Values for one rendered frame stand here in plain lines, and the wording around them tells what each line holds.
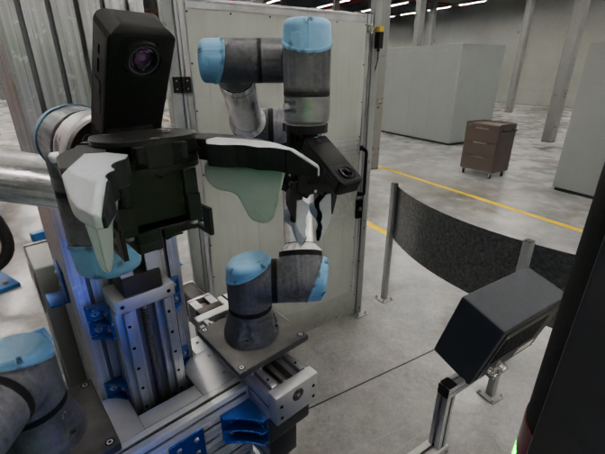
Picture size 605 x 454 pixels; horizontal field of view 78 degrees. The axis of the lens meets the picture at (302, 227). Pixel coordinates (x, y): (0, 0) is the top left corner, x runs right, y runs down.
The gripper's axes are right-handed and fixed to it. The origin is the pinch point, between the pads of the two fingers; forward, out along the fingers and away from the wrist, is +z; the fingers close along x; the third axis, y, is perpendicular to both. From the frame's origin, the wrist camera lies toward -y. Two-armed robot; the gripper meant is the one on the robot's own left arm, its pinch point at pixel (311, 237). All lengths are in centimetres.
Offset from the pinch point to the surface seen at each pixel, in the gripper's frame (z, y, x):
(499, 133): 66, 300, -558
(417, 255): 83, 94, -145
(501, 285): 17.8, -12.7, -44.3
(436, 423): 50, -14, -27
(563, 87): 12, 431, -1008
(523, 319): 20.1, -21.3, -39.4
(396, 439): 143, 36, -76
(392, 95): 40, 755, -766
